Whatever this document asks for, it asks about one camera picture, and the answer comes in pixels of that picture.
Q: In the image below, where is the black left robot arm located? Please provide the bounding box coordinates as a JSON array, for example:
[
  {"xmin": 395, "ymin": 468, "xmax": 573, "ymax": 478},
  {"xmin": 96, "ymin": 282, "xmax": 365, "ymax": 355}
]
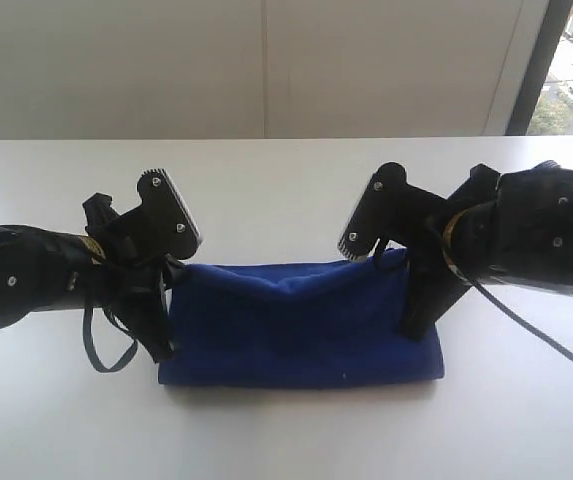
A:
[{"xmin": 0, "ymin": 193, "xmax": 201, "ymax": 373}]

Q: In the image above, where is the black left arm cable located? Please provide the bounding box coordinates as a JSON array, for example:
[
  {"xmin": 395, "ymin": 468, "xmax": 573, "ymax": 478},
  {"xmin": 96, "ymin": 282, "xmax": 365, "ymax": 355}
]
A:
[{"xmin": 80, "ymin": 269, "xmax": 140, "ymax": 374}]

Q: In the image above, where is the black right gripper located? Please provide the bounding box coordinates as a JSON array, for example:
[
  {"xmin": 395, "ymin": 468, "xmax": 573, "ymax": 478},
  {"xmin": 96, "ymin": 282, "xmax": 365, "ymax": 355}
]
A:
[{"xmin": 391, "ymin": 182, "xmax": 471, "ymax": 341}]

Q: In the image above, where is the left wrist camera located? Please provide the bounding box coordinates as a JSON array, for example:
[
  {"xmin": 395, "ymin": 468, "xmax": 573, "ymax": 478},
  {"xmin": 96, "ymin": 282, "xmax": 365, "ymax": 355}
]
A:
[{"xmin": 137, "ymin": 168, "xmax": 202, "ymax": 260}]

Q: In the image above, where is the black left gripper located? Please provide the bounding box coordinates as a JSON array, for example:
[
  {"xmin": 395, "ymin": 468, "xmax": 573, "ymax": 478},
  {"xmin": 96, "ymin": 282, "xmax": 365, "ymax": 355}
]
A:
[{"xmin": 65, "ymin": 193, "xmax": 185, "ymax": 363}]

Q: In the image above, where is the blue towel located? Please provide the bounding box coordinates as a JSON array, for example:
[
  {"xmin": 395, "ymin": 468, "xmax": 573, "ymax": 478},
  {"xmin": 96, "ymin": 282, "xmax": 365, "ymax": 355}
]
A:
[{"xmin": 157, "ymin": 249, "xmax": 445, "ymax": 390}]

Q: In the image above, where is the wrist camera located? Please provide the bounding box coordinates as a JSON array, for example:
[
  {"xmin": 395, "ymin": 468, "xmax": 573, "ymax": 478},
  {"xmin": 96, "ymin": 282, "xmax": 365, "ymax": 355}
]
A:
[
  {"xmin": 137, "ymin": 168, "xmax": 202, "ymax": 260},
  {"xmin": 337, "ymin": 162, "xmax": 407, "ymax": 262}
]

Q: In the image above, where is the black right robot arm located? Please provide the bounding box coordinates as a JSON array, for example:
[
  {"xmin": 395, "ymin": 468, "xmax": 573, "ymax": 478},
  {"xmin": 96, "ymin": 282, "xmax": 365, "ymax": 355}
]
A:
[{"xmin": 392, "ymin": 163, "xmax": 573, "ymax": 340}]

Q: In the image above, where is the dark window frame post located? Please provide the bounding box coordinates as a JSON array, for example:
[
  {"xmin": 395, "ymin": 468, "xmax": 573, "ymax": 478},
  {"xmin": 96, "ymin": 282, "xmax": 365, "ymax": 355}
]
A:
[{"xmin": 505, "ymin": 0, "xmax": 573, "ymax": 136}]

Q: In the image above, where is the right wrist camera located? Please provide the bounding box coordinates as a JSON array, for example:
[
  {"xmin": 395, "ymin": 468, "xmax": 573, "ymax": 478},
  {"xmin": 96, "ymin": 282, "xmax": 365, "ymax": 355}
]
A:
[{"xmin": 337, "ymin": 162, "xmax": 407, "ymax": 262}]

